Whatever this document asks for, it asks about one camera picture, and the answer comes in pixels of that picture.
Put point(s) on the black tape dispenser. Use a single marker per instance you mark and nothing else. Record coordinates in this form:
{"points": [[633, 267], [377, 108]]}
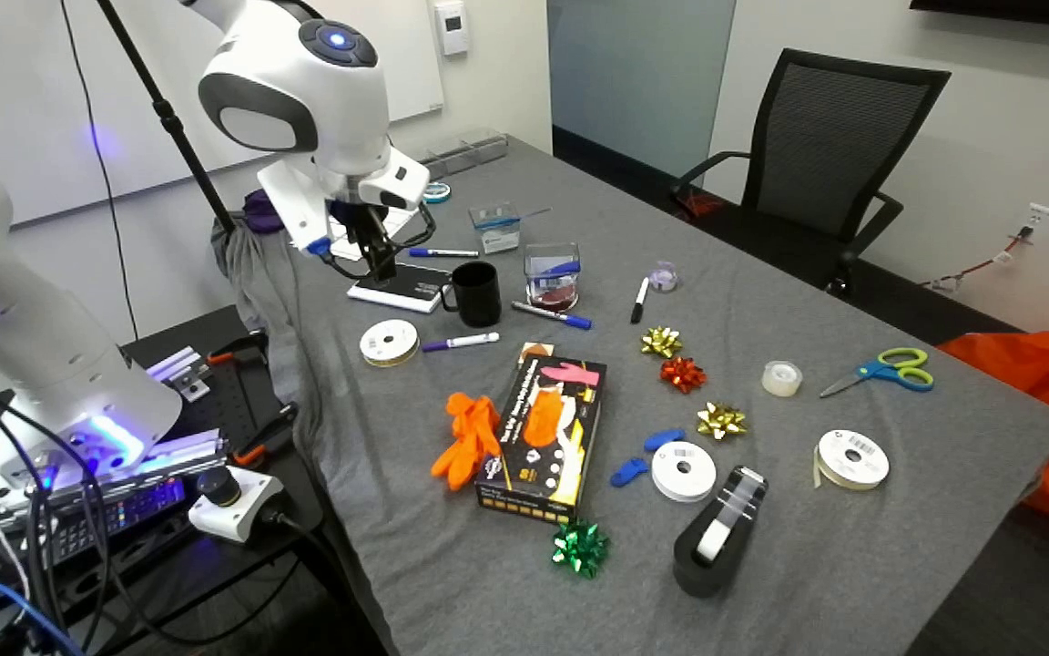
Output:
{"points": [[718, 535]]}

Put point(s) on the black wall television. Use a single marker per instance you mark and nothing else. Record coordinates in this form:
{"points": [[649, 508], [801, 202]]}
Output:
{"points": [[1012, 5]]}

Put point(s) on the black tripod pole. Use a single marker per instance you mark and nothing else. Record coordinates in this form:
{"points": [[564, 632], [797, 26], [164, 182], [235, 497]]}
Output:
{"points": [[164, 115]]}

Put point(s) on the clear plastic tray organizer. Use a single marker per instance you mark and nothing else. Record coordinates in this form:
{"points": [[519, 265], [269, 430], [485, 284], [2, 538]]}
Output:
{"points": [[473, 154]]}

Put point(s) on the black mug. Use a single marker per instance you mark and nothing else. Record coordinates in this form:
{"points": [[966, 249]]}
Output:
{"points": [[474, 297]]}

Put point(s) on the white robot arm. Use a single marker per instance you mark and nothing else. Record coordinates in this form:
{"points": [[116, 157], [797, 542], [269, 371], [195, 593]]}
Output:
{"points": [[294, 73]]}

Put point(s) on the blue and white tape roll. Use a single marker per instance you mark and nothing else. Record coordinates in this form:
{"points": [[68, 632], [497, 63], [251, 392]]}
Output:
{"points": [[434, 191]]}

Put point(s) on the small brown roll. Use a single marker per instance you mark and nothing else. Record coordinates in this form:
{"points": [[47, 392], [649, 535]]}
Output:
{"points": [[535, 350]]}

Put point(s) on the black tablet device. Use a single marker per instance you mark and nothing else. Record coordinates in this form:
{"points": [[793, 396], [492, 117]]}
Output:
{"points": [[404, 293]]}

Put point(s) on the black mesh office chair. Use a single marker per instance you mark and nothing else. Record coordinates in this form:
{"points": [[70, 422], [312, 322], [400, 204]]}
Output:
{"points": [[837, 133]]}

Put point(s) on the black box with orange tools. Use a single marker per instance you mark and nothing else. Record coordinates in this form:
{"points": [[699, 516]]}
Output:
{"points": [[544, 430]]}

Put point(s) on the grey tablecloth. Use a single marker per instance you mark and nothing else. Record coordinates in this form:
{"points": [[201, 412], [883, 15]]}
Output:
{"points": [[793, 547]]}

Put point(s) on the white wall thermostat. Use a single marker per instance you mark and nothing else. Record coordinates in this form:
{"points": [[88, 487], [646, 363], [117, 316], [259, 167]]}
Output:
{"points": [[453, 23]]}

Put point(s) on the white marker with blue cap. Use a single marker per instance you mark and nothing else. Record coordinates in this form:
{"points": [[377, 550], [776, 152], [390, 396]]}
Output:
{"points": [[461, 344]]}

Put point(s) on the gold gift bow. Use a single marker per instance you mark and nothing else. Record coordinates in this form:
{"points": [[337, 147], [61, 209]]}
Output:
{"points": [[718, 422], [661, 344]]}

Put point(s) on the orange gloves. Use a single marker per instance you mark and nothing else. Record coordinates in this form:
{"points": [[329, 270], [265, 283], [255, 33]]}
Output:
{"points": [[468, 440]]}

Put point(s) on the orange fabric bag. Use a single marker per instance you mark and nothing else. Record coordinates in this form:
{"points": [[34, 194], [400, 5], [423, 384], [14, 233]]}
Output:
{"points": [[1047, 412]]}

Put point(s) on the silver metal clamp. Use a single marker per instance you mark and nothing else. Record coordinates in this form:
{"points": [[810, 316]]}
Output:
{"points": [[181, 371]]}

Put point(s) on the clear cup with markers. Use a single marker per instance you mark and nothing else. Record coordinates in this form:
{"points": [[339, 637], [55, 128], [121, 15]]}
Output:
{"points": [[553, 293]]}

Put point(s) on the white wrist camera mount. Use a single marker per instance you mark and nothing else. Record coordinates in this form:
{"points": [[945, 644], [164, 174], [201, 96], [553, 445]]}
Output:
{"points": [[300, 204]]}

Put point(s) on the red gift bow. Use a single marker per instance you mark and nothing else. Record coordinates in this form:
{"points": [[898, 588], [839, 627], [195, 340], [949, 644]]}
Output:
{"points": [[682, 373]]}

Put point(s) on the purple cloth bundle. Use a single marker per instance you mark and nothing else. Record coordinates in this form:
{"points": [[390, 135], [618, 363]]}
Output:
{"points": [[259, 214]]}

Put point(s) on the white spool with gold ribbon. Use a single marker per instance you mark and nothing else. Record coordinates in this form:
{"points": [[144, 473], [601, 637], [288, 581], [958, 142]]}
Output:
{"points": [[853, 462]]}

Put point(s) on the blue ballpoint pen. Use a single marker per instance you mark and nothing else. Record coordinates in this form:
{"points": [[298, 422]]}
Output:
{"points": [[444, 253]]}

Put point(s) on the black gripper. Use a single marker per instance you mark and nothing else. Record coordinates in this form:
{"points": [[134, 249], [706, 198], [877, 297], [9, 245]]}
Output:
{"points": [[357, 220]]}

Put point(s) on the black marker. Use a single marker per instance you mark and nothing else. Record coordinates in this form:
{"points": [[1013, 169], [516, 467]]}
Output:
{"points": [[640, 300]]}

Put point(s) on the white wall outlet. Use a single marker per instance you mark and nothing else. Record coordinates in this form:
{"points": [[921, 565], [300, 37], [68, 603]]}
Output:
{"points": [[1039, 225]]}

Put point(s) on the green gift bow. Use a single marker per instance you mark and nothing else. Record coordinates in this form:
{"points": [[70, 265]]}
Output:
{"points": [[582, 547]]}

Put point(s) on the blue and green scissors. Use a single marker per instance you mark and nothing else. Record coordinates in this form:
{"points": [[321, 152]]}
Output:
{"points": [[895, 371]]}

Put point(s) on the white wall whiteboard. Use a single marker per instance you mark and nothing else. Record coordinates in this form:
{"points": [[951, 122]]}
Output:
{"points": [[15, 112]]}

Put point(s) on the small clear round container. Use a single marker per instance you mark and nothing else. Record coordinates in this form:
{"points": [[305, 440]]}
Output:
{"points": [[663, 278]]}

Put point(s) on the silver control box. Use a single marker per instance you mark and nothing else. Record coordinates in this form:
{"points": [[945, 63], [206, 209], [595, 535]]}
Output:
{"points": [[99, 474]]}

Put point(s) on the blue plastic clip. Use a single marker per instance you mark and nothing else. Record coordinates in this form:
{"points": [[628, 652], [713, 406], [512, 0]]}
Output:
{"points": [[643, 458]]}

